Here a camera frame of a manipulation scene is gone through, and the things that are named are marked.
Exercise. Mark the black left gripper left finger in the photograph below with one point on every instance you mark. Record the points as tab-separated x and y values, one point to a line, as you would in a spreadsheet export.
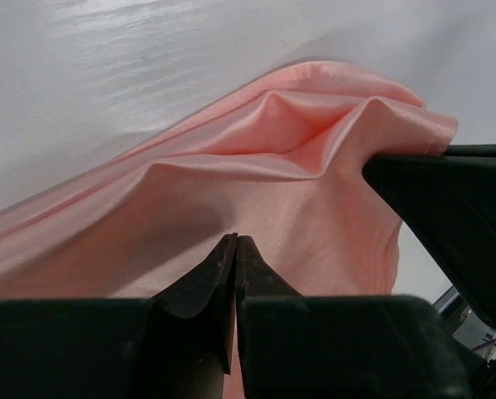
176	344

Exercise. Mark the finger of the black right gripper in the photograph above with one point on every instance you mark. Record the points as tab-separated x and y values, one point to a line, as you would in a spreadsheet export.
449	203

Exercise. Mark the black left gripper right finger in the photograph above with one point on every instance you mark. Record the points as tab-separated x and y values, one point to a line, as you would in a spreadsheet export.
295	346

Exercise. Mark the pink satin napkin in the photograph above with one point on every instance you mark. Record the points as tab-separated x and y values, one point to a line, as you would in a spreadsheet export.
279	160

